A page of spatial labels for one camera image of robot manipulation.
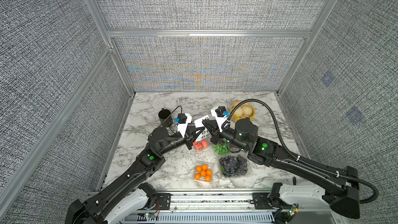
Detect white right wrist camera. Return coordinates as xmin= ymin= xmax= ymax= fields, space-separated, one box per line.
xmin=210 ymin=106 xmax=230 ymax=132

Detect white fruit sticker sheet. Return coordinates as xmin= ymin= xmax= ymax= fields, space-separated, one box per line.
xmin=193 ymin=114 xmax=212 ymax=141

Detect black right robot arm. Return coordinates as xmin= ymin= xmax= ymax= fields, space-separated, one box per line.
xmin=203 ymin=119 xmax=360 ymax=219

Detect thin black left cable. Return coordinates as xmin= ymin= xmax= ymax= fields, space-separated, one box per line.
xmin=147 ymin=105 xmax=183 ymax=138

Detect yellow bamboo steamer basket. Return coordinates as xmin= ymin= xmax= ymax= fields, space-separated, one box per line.
xmin=231 ymin=103 xmax=256 ymax=122

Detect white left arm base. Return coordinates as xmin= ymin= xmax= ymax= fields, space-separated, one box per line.
xmin=105 ymin=183 xmax=158 ymax=224

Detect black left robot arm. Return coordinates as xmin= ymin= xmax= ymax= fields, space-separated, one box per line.
xmin=65 ymin=124 xmax=205 ymax=224

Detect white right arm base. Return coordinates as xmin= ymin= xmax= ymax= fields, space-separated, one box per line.
xmin=267 ymin=183 xmax=331 ymax=218

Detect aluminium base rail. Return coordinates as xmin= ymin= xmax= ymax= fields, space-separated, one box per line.
xmin=121 ymin=189 xmax=340 ymax=224

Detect clear box of blueberries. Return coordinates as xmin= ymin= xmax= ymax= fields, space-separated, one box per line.
xmin=218 ymin=152 xmax=251 ymax=179

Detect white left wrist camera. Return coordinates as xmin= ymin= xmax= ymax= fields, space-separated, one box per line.
xmin=175 ymin=113 xmax=188 ymax=138

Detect black corrugated right cable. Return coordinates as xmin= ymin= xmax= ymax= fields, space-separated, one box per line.
xmin=222 ymin=99 xmax=379 ymax=204

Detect left steamed bun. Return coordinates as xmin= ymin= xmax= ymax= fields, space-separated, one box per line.
xmin=233 ymin=107 xmax=244 ymax=119

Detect black metal cup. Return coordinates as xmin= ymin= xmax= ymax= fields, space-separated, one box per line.
xmin=158 ymin=108 xmax=173 ymax=128

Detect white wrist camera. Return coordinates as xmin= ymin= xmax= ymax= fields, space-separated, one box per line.
xmin=210 ymin=106 xmax=230 ymax=132
xmin=175 ymin=113 xmax=188 ymax=138

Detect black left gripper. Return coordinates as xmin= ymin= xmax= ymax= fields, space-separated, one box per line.
xmin=158 ymin=126 xmax=204 ymax=157

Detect clear box green red grapes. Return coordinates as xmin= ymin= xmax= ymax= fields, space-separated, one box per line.
xmin=212 ymin=140 xmax=232 ymax=156

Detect clear box of strawberries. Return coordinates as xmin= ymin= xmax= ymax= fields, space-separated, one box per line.
xmin=193 ymin=139 xmax=209 ymax=151

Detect clear box of oranges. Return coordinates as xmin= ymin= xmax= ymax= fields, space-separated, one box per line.
xmin=192 ymin=161 xmax=215 ymax=183

